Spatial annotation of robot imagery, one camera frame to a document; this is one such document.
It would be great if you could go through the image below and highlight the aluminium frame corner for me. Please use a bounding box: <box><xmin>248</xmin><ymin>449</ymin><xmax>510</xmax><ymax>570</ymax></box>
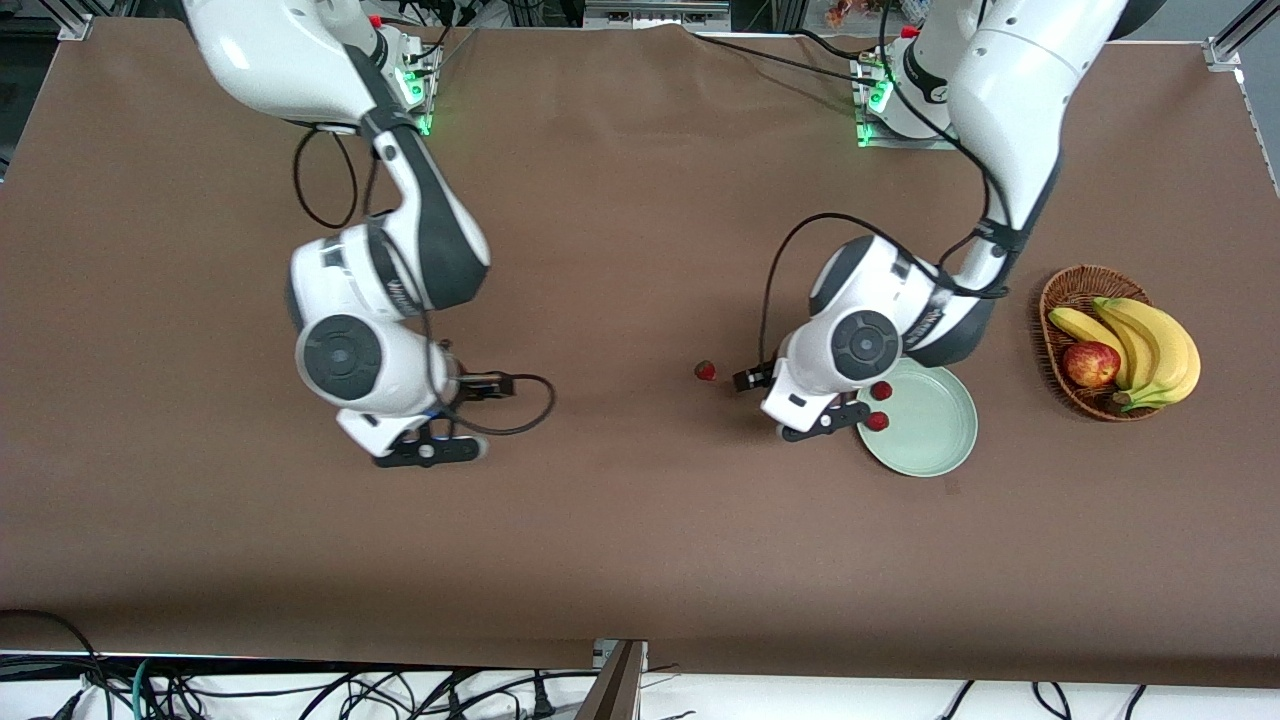
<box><xmin>20</xmin><ymin>0</ymin><xmax>96</xmax><ymax>41</ymax></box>
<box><xmin>1205</xmin><ymin>0</ymin><xmax>1280</xmax><ymax>73</ymax></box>

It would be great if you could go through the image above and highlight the aluminium table edge rail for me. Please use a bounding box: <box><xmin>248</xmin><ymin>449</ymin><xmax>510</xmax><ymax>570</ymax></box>
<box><xmin>1235</xmin><ymin>68</ymin><xmax>1280</xmax><ymax>197</ymax></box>

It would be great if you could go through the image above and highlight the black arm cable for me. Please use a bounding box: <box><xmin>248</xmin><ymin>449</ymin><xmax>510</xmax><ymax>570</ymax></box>
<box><xmin>758</xmin><ymin>0</ymin><xmax>1013</xmax><ymax>373</ymax></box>
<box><xmin>292</xmin><ymin>125</ymin><xmax>558</xmax><ymax>437</ymax></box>

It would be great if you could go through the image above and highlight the small yellow banana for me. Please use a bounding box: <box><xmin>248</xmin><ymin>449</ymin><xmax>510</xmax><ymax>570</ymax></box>
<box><xmin>1047</xmin><ymin>306</ymin><xmax>1131</xmax><ymax>391</ymax></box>

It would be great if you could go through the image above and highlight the brown table cover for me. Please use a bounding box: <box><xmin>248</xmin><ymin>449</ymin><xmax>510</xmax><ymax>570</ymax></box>
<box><xmin>0</xmin><ymin>18</ymin><xmax>1280</xmax><ymax>689</ymax></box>

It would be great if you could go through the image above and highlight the large yellow banana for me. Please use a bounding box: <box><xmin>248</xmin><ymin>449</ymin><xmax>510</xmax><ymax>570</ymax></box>
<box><xmin>1095</xmin><ymin>297</ymin><xmax>1202</xmax><ymax>413</ymax></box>

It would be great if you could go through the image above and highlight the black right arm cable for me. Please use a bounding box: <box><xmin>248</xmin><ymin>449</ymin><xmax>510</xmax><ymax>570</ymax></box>
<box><xmin>292</xmin><ymin>125</ymin><xmax>558</xmax><ymax>437</ymax></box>

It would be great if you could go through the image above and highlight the grey metal device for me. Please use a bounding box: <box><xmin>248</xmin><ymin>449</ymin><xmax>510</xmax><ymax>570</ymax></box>
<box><xmin>583</xmin><ymin>0</ymin><xmax>733</xmax><ymax>31</ymax></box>

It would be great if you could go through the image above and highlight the aluminium profile beam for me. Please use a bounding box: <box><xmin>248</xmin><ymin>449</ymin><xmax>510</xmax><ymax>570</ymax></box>
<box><xmin>575</xmin><ymin>638</ymin><xmax>649</xmax><ymax>720</ymax></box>

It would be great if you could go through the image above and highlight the brown wicker basket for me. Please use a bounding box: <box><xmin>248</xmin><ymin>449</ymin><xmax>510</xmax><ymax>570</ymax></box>
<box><xmin>1039</xmin><ymin>264</ymin><xmax>1173</xmax><ymax>423</ymax></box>

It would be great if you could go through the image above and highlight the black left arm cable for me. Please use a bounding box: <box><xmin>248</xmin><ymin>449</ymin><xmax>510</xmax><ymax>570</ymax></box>
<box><xmin>758</xmin><ymin>0</ymin><xmax>1013</xmax><ymax>373</ymax></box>

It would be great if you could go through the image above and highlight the short black table cable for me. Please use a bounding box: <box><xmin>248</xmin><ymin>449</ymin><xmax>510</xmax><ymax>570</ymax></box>
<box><xmin>793</xmin><ymin>28</ymin><xmax>873</xmax><ymax>63</ymax></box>

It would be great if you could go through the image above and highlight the light green round plate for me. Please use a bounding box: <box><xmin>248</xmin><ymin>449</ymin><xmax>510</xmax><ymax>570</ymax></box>
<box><xmin>856</xmin><ymin>360</ymin><xmax>980</xmax><ymax>480</ymax></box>

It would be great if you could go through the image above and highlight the red apple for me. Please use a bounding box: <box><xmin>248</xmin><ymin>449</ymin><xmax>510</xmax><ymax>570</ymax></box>
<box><xmin>1062</xmin><ymin>341</ymin><xmax>1122</xmax><ymax>389</ymax></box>

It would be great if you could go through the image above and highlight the black looped floor cable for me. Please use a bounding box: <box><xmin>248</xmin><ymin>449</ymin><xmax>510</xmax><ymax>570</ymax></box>
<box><xmin>0</xmin><ymin>608</ymin><xmax>113</xmax><ymax>720</ymax></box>

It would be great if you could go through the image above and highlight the long black table cable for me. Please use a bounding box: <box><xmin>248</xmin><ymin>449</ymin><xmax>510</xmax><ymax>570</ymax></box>
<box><xmin>685</xmin><ymin>30</ymin><xmax>881</xmax><ymax>89</ymax></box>

